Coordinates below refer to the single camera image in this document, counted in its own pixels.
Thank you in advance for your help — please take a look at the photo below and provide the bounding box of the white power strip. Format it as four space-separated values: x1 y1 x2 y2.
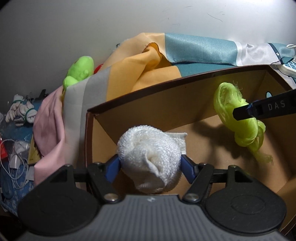
277 57 296 78

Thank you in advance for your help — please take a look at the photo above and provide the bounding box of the black cardboard box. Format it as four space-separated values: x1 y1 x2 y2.
85 66 295 235

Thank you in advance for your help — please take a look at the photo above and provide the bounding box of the yellow booklet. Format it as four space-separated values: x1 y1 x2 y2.
28 135 42 165

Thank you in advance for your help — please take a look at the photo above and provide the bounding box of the pink cloth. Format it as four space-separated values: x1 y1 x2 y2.
33 87 66 186

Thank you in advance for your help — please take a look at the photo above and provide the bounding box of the blue floral towel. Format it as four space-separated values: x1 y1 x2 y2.
1 125 34 215

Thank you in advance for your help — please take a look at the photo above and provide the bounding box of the green frog plush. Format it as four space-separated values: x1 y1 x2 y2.
63 56 94 91

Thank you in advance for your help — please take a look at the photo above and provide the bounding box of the colour-block bed sheet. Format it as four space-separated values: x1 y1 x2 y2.
62 33 295 164

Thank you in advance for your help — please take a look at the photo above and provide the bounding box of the white earphone cable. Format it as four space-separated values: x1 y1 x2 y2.
0 138 30 190

